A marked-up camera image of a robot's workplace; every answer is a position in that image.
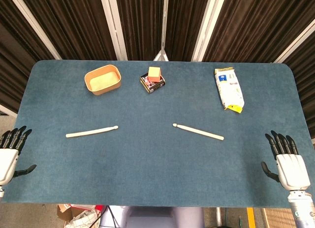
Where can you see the pale wooden drumstick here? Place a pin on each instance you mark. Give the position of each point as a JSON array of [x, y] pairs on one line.
[[198, 132], [91, 131]]

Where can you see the orange plastic bowl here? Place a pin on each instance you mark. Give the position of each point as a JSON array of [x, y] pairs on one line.
[[103, 79]]

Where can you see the blue felt table mat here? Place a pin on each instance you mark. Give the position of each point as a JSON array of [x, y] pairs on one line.
[[152, 151]]

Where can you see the white tripod stand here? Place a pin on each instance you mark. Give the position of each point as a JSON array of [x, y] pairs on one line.
[[161, 53]]

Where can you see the white snack packet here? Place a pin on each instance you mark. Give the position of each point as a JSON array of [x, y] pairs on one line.
[[229, 88]]

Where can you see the cardboard box with papers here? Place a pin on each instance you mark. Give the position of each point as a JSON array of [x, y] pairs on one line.
[[78, 215]]

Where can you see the robot torso base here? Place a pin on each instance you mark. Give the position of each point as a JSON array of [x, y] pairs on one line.
[[152, 217]]

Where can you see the black open card box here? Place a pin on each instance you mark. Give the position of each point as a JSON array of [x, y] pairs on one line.
[[153, 84]]

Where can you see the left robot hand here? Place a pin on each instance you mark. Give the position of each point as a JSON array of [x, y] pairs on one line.
[[6, 161]]

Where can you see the orange yellow cube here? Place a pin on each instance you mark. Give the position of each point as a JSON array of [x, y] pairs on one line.
[[154, 74]]

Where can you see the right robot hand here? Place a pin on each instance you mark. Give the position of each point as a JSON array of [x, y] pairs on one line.
[[291, 169]]

